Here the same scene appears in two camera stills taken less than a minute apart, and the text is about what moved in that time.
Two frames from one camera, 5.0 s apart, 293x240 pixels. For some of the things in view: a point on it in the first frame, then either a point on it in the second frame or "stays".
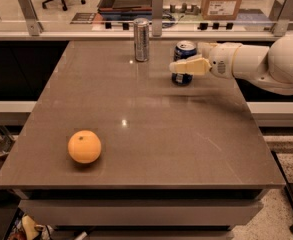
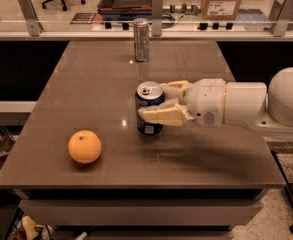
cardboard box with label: [221, 1] stays
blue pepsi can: [183, 49] → [148, 93]
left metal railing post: [29, 10] stays
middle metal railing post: [157, 12] stays
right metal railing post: [280, 27] stays
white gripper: [220, 60] → [204, 98]
